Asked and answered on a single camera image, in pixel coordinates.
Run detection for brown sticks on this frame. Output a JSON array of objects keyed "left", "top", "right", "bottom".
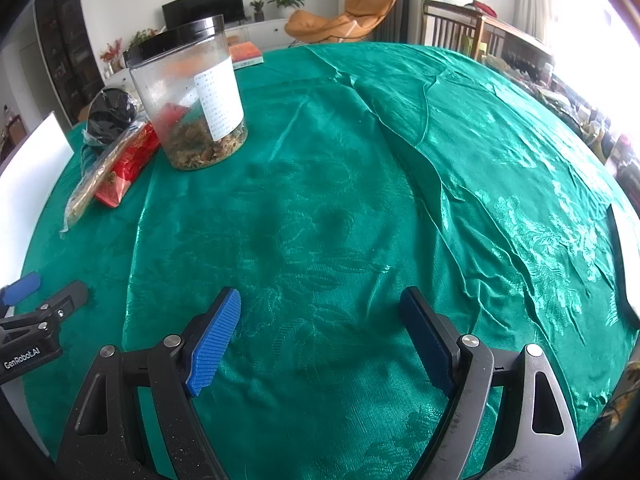
[{"left": 60, "top": 119, "right": 151, "bottom": 238}]

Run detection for orange book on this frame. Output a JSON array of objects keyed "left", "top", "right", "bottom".
[{"left": 227, "top": 41, "right": 264, "bottom": 70}]

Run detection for white curtain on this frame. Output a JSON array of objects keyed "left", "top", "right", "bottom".
[{"left": 517, "top": 0, "right": 556, "bottom": 41}]

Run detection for grey curtain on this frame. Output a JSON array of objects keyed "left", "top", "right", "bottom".
[{"left": 375, "top": 0, "right": 423, "bottom": 43}]

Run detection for red flowers in vase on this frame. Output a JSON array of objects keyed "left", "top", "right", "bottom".
[{"left": 99, "top": 40, "right": 125, "bottom": 73}]

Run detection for black television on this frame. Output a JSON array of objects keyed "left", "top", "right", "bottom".
[{"left": 161, "top": 0, "right": 246, "bottom": 31}]

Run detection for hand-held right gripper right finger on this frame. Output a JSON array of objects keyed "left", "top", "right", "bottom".
[{"left": 398, "top": 286, "right": 583, "bottom": 480}]

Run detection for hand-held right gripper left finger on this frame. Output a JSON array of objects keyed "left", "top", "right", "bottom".
[{"left": 56, "top": 287, "right": 242, "bottom": 480}]

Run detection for green satin tablecloth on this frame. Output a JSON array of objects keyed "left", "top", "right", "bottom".
[{"left": 22, "top": 42, "right": 640, "bottom": 480}]

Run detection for pile of assorted bottles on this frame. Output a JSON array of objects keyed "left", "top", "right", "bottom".
[{"left": 480, "top": 45, "right": 640, "bottom": 171}]

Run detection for white cardboard box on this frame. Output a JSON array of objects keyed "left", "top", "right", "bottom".
[{"left": 0, "top": 111, "right": 75, "bottom": 401}]

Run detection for orange lounge chair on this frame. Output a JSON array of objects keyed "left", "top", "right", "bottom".
[{"left": 285, "top": 0, "right": 398, "bottom": 46}]

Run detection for black cloth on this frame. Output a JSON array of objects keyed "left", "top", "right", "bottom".
[{"left": 81, "top": 87, "right": 138, "bottom": 147}]

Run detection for clear jar with black lid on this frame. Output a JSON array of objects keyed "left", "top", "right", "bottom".
[{"left": 123, "top": 14, "right": 249, "bottom": 172}]

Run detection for black display cabinet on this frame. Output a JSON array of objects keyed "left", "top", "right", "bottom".
[{"left": 32, "top": 0, "right": 106, "bottom": 126}]

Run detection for red packet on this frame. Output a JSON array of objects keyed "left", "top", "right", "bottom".
[{"left": 94, "top": 125, "right": 162, "bottom": 208}]

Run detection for wooden dining chair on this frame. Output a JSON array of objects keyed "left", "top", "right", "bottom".
[{"left": 0, "top": 105, "right": 26, "bottom": 161}]

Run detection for smartphone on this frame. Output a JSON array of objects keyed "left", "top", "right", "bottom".
[{"left": 606, "top": 204, "right": 640, "bottom": 331}]

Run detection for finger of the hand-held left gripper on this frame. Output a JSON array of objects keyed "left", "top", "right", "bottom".
[
  {"left": 0, "top": 280, "right": 90, "bottom": 336},
  {"left": 0, "top": 272, "right": 41, "bottom": 307}
]

